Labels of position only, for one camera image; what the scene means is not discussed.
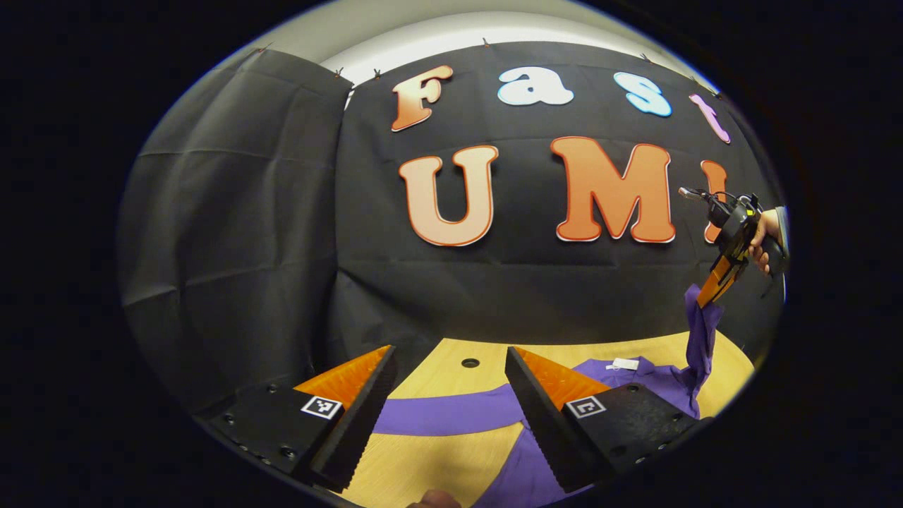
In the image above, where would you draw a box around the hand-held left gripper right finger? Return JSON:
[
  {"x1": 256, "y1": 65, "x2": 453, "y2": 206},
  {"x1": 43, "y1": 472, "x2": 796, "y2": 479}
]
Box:
[{"x1": 505, "y1": 346, "x2": 713, "y2": 493}]

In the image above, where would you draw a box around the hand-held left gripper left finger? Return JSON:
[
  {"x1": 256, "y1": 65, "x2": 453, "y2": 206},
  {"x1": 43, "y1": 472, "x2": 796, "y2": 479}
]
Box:
[{"x1": 205, "y1": 345, "x2": 398, "y2": 493}]

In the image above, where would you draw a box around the purple garment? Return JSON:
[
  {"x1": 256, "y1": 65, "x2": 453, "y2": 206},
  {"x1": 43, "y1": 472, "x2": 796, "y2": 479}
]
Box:
[{"x1": 372, "y1": 284, "x2": 725, "y2": 508}]

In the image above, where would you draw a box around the black backdrop cloth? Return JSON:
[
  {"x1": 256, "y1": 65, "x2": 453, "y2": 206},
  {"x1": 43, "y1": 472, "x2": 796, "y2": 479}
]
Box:
[{"x1": 116, "y1": 41, "x2": 787, "y2": 417}]

